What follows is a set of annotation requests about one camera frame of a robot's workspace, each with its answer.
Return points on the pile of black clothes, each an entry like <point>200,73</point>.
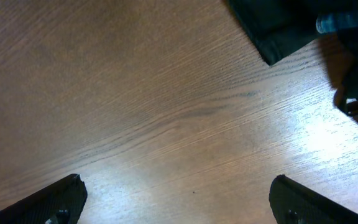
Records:
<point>278,28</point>

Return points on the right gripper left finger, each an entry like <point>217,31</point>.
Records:
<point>60,202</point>

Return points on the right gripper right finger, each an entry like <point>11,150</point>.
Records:
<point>292,202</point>

